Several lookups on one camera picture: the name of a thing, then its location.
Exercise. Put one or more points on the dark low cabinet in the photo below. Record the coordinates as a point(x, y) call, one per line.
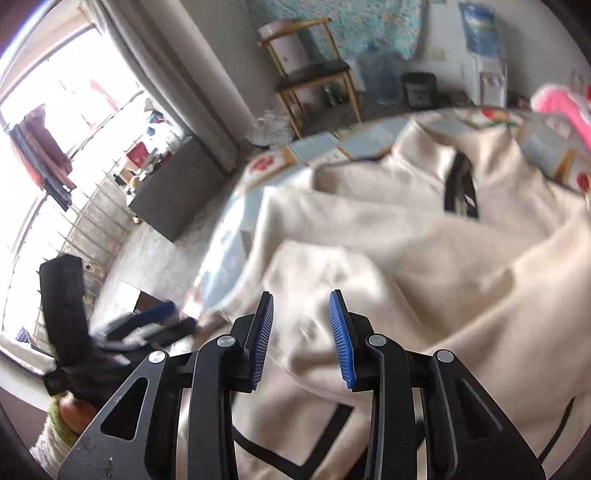
point(184, 184)

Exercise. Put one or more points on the empty clear water jug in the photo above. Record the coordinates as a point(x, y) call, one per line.
point(381, 74)

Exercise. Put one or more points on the white water dispenser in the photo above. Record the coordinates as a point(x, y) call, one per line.
point(489, 83)

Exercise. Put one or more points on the red box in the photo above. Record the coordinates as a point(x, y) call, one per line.
point(138, 155)

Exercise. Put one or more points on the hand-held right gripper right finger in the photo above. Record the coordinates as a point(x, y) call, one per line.
point(341, 341)

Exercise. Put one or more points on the person's left forearm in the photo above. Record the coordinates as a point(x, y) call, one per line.
point(55, 443)

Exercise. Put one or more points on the teal floral wall cloth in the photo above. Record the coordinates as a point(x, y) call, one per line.
point(360, 23)

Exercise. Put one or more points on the fruit print tablecloth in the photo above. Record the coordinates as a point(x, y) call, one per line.
point(314, 150)

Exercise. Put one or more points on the pink floral blanket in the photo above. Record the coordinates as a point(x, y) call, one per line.
point(558, 99)

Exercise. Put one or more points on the black bin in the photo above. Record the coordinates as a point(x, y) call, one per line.
point(418, 90)

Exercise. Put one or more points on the yellow wall note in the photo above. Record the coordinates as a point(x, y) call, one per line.
point(438, 52)

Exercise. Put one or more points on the white cylinder box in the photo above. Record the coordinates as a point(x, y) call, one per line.
point(286, 50)

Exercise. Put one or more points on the grey curtain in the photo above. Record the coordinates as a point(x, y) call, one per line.
point(184, 69)

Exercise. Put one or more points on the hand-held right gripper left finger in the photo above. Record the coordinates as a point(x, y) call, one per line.
point(261, 341)

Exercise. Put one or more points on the small bottle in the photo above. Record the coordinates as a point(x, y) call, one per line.
point(332, 94)

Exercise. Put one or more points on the red hanging clothes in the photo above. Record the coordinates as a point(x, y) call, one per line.
point(41, 143)

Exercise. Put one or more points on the clear plastic bag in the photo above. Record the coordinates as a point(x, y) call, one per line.
point(270, 129)

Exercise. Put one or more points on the balcony railing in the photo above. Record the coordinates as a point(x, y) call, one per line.
point(92, 217)

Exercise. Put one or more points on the cream jacket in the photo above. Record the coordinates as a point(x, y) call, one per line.
point(392, 221)

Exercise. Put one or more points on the wooden chair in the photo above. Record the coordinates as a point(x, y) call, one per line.
point(314, 74)

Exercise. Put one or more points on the blue water jug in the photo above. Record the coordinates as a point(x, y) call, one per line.
point(480, 27)

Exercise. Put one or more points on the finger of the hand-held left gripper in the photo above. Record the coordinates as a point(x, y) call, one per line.
point(154, 313)
point(173, 328)

